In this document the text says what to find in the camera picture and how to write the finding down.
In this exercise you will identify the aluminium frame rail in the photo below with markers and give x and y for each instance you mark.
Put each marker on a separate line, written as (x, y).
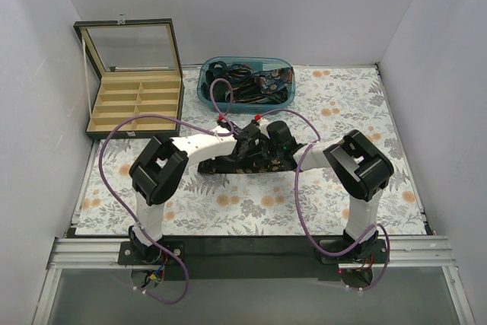
(419, 285)

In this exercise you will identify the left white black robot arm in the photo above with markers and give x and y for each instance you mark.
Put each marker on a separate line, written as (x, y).
(158, 170)

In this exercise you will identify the pile of dark ties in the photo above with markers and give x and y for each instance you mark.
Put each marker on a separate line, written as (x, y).
(243, 86)

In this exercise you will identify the black gold floral tie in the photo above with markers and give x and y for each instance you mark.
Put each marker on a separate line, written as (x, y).
(254, 164)

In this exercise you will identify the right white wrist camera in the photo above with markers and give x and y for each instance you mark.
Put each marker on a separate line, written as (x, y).
(261, 123)

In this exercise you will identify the black compartment display box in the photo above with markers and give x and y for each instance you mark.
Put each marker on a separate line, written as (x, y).
(141, 79)

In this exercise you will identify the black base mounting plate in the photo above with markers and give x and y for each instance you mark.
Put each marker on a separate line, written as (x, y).
(238, 257)

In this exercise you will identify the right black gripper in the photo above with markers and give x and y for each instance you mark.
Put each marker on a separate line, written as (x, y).
(283, 144)

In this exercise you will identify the blue floral tie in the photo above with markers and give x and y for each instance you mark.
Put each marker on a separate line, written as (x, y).
(273, 81)

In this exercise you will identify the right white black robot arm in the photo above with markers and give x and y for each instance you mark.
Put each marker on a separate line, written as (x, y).
(364, 172)

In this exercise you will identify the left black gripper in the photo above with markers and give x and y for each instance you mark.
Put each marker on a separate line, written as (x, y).
(250, 148)

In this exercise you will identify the teal plastic bin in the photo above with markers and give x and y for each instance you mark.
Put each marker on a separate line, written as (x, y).
(220, 90)

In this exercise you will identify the floral patterned table mat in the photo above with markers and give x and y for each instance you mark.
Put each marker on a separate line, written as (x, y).
(328, 104)

